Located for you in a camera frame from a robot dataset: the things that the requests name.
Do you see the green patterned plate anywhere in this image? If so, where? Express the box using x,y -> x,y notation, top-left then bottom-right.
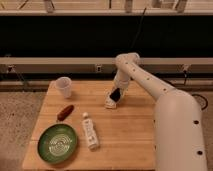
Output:
37,124 -> 78,164

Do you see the white wall outlet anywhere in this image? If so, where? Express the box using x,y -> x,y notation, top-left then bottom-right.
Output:
97,66 -> 102,72

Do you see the black hanging cable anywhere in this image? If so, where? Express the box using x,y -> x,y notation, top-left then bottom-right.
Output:
128,7 -> 147,56

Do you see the brown sausage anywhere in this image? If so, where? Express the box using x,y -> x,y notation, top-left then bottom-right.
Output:
57,105 -> 74,121

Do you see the white plastic bottle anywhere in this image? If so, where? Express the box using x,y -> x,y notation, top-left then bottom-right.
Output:
82,112 -> 100,150

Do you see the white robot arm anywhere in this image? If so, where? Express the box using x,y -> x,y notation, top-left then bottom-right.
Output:
115,53 -> 208,171

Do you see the black floor cable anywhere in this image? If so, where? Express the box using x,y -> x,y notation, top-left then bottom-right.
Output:
191,93 -> 209,111

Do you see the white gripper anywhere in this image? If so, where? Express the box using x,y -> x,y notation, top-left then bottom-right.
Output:
113,70 -> 130,90

